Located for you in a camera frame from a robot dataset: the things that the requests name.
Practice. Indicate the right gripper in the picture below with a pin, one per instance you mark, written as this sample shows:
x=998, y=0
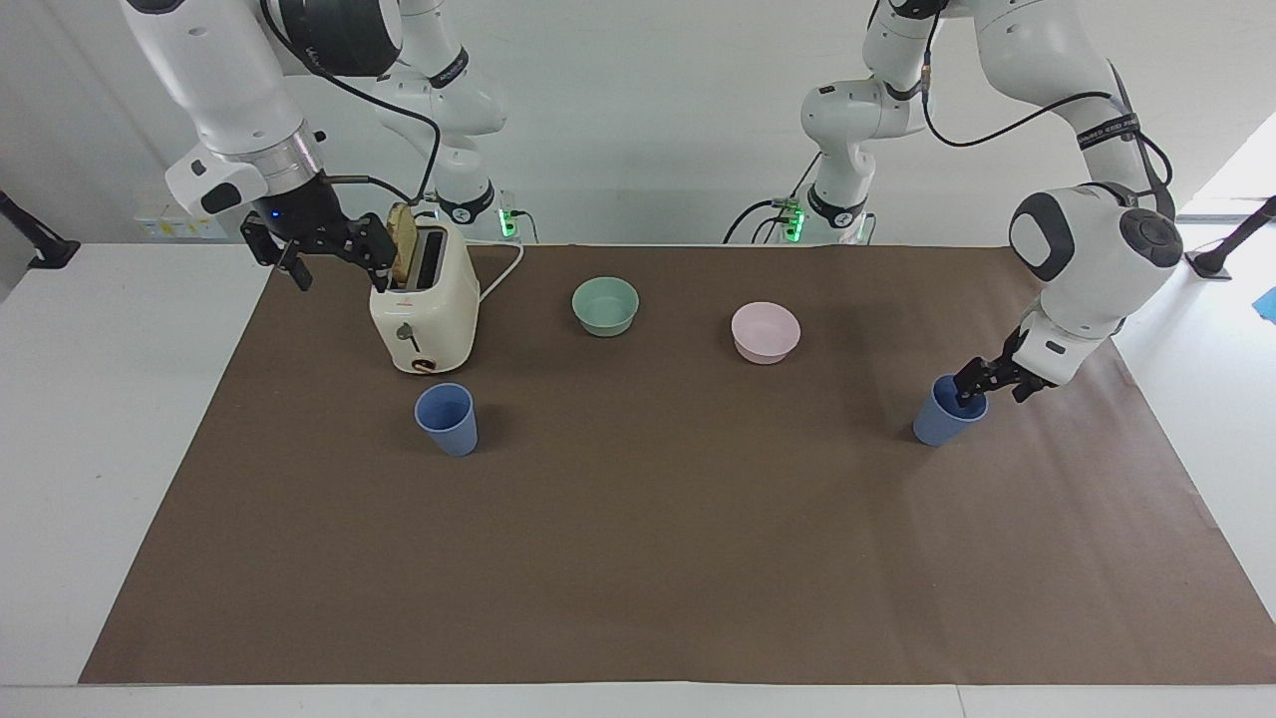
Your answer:
x=297, y=211

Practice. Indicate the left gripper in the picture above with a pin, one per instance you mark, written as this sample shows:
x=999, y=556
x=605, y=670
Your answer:
x=1015, y=351

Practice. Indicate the blue cup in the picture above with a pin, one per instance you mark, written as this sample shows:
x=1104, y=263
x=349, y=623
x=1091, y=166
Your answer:
x=448, y=424
x=937, y=424

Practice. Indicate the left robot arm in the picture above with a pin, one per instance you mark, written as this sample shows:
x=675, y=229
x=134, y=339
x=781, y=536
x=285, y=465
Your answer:
x=1087, y=269

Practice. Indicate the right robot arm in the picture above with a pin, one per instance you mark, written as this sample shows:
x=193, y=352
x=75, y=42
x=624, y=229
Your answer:
x=214, y=70

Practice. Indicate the toasted bread slice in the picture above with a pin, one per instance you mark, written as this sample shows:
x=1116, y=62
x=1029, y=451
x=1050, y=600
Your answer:
x=404, y=239

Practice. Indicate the cream toaster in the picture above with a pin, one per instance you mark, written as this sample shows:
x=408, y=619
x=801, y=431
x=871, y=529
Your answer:
x=424, y=319

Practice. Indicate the pink bowl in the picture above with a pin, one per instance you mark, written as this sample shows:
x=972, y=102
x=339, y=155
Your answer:
x=766, y=333

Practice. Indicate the black stand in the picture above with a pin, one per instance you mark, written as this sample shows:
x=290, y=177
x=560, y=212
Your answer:
x=45, y=249
x=1221, y=254

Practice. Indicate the green bowl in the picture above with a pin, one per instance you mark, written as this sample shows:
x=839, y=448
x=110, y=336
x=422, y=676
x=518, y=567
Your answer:
x=605, y=305

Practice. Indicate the blue object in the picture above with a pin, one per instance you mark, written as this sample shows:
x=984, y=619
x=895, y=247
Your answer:
x=1268, y=304

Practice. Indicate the white wall socket strip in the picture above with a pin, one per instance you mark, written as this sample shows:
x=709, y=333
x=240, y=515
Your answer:
x=164, y=224

